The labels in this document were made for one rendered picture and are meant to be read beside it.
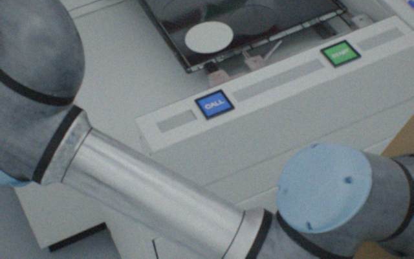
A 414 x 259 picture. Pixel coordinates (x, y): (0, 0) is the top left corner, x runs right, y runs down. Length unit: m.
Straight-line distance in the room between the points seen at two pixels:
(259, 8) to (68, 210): 0.92
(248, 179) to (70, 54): 0.61
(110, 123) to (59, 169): 0.60
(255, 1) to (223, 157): 0.43
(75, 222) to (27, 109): 1.38
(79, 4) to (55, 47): 0.90
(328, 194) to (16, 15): 0.44
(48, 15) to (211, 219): 0.33
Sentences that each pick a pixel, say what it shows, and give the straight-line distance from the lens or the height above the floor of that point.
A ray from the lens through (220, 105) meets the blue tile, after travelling 1.41.
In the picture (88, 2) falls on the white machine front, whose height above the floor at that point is 0.85.
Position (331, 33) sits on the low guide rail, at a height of 0.85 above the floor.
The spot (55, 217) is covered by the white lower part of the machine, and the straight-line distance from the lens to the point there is 2.34.
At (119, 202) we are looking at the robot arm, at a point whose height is 1.15.
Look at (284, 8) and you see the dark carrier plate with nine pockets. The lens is 1.72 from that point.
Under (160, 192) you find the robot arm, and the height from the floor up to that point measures 1.16.
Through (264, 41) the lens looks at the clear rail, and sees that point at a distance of 1.63.
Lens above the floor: 1.94
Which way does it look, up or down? 45 degrees down
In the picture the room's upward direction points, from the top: 9 degrees counter-clockwise
